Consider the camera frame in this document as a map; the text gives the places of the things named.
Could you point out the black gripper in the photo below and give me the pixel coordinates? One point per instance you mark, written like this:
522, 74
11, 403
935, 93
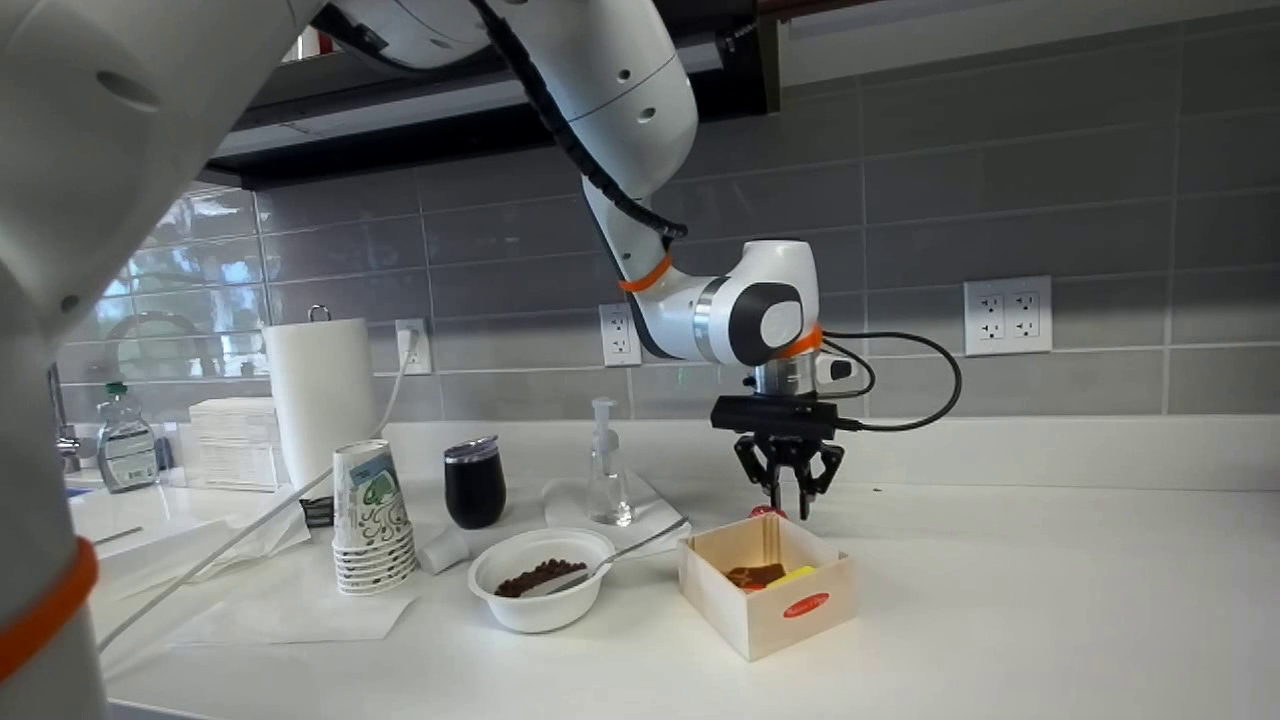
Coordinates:
791, 450

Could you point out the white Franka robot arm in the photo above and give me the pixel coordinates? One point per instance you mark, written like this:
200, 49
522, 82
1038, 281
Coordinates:
80, 135

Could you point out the wooden box with red label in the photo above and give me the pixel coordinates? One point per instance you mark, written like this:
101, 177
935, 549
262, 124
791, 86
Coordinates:
775, 626

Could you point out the yellow toy food piece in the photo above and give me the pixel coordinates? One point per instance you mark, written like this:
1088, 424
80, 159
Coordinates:
801, 576

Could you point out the brown toy food piece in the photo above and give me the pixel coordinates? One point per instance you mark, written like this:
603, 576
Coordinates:
752, 576

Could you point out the white plate under flask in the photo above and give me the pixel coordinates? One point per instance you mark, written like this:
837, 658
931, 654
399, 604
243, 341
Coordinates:
655, 502

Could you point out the metal spoon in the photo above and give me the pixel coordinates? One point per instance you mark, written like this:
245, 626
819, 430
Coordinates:
642, 544

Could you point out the clear soap dispenser bottle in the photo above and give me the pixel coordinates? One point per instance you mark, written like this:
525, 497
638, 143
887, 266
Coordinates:
611, 486

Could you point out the brown food in bowl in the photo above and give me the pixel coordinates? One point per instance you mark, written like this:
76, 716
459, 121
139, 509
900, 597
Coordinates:
541, 576

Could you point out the white bowl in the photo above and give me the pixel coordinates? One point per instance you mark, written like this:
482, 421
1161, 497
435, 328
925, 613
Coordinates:
541, 608

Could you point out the black tumbler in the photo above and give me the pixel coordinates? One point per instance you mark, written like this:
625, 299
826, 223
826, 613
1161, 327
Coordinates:
474, 486

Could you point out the white outlet with plug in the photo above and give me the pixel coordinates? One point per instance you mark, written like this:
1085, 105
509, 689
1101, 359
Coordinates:
414, 344

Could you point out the printed paper cup stack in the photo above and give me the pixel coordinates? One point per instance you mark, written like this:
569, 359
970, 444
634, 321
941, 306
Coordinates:
372, 526

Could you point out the small black object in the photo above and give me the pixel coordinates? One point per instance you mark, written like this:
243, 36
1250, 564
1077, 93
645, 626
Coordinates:
319, 513

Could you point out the white paper towel roll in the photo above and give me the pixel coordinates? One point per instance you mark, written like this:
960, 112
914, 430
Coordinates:
322, 403

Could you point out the clear water bottle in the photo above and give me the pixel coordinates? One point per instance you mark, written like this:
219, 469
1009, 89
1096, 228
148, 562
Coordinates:
131, 444

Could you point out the white single wall outlet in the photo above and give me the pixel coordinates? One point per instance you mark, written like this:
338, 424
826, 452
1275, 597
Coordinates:
622, 335

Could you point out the white double wall outlet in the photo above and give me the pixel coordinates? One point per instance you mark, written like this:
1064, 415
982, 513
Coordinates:
1006, 317

